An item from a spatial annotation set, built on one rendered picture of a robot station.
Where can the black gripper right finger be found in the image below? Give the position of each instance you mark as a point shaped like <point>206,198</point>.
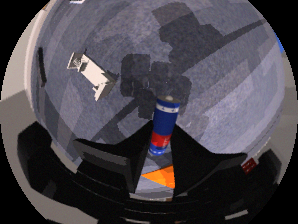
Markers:
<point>193,164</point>

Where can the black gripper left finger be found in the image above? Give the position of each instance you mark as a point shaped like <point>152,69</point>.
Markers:
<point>126,157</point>

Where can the blue and red battery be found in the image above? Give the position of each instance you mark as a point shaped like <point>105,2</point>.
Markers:
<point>165,116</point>

